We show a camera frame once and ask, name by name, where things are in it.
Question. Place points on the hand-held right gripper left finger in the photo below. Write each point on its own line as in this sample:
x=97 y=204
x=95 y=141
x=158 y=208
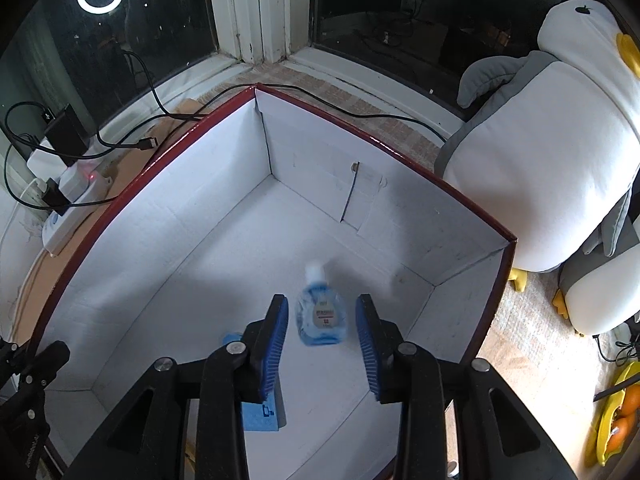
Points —
x=272 y=355

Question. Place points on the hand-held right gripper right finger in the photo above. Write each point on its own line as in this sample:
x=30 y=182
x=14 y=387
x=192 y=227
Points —
x=370 y=355

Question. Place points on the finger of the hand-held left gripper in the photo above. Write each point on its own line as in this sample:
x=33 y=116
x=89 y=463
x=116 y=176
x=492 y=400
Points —
x=7 y=349
x=45 y=360

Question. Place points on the small blue liquid bottle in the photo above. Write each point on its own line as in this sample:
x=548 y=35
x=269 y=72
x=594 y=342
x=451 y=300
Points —
x=320 y=315

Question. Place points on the blue phone stand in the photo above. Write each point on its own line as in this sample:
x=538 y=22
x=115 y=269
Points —
x=257 y=417

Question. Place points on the red and white cardboard box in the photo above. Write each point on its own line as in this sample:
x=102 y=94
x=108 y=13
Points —
x=200 y=210

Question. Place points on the white power strip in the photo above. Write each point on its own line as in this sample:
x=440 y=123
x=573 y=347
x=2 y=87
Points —
x=65 y=225

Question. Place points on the black plug adapter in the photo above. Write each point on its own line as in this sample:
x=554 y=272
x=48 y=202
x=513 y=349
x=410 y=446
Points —
x=54 y=195

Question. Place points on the white charger brick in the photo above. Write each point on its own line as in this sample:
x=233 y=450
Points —
x=42 y=160

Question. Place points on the black charger brick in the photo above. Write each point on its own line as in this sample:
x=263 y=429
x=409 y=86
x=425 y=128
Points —
x=65 y=132

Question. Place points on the small penguin plush toy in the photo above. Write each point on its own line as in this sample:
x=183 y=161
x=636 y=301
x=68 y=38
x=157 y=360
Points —
x=600 y=300

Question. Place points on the yellow fruit bowl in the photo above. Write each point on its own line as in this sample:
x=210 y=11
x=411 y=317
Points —
x=606 y=430

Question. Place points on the large penguin plush toy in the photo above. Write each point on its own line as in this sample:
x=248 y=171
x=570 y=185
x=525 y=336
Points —
x=540 y=160

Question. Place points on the orange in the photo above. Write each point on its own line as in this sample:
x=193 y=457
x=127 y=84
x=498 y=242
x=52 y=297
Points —
x=631 y=402
x=618 y=435

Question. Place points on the white window frame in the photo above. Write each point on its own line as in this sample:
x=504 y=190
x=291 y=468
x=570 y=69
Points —
x=250 y=10

